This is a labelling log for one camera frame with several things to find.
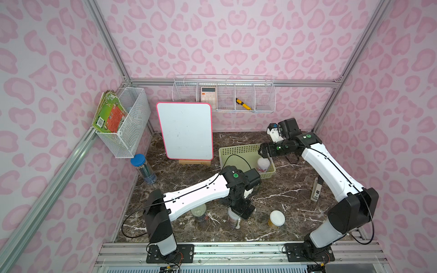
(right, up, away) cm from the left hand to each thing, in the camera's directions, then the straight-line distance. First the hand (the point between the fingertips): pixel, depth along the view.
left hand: (240, 209), depth 71 cm
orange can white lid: (+17, -6, +5) cm, 18 cm away
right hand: (+13, +25, +10) cm, 30 cm away
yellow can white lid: (-3, -3, 0) cm, 5 cm away
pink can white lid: (+14, +17, +18) cm, 28 cm away
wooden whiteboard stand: (-24, +17, +28) cm, 41 cm away
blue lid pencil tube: (-47, +11, +19) cm, 51 cm away
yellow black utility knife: (+2, +52, +26) cm, 58 cm away
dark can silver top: (-18, -3, +3) cm, 18 cm away
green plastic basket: (+6, +20, +35) cm, 40 cm away
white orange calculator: (-16, +55, +24) cm, 62 cm away
